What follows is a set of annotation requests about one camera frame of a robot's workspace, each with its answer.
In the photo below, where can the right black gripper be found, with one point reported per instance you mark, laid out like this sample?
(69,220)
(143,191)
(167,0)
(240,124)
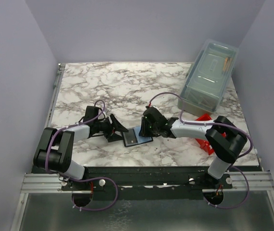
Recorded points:
(147,134)

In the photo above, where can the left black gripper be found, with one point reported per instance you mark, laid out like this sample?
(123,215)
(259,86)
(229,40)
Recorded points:
(111,134)

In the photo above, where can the black leather card holder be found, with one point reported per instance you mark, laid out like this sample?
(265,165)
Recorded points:
(140,139)

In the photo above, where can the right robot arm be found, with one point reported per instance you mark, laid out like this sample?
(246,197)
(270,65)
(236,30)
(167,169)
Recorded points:
(225,138)

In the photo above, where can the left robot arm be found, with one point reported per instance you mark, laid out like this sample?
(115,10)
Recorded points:
(54,151)

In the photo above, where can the clear plastic storage box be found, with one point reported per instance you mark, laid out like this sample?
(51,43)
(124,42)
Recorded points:
(207,78)

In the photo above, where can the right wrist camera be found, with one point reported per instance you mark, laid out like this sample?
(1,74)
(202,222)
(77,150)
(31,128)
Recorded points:
(154,114)

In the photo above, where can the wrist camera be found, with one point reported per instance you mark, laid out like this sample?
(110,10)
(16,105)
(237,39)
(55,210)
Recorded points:
(90,113)
(154,114)

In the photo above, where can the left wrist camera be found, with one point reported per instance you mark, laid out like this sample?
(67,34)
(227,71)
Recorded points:
(90,113)

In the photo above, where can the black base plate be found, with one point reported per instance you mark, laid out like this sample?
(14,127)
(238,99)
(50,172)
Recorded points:
(194,182)

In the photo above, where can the aluminium mounting rail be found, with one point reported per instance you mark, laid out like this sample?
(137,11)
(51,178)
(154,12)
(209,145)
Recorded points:
(235,182)

